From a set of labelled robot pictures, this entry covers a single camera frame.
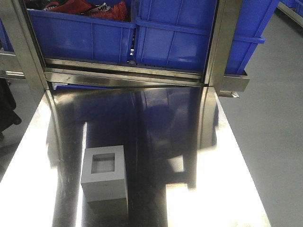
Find gray hollow cube base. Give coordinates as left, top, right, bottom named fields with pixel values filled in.
left=80, top=145, right=127, bottom=202

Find blue bin middle shelf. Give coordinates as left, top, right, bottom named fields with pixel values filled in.
left=135, top=0, right=217, bottom=71

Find blue bin shelf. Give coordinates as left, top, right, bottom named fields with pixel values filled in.
left=135, top=0, right=217, bottom=71
left=225, top=0, right=279, bottom=74

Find blue bin with red bags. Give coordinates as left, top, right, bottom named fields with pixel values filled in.
left=27, top=0, right=136, bottom=63

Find blue bin right shelf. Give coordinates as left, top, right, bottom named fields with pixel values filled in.
left=225, top=0, right=279, bottom=74

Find stainless steel shelf rack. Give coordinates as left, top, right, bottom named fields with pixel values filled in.
left=0, top=0, right=242, bottom=102

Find red snack bags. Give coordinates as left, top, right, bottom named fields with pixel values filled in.
left=24, top=0, right=130, bottom=22

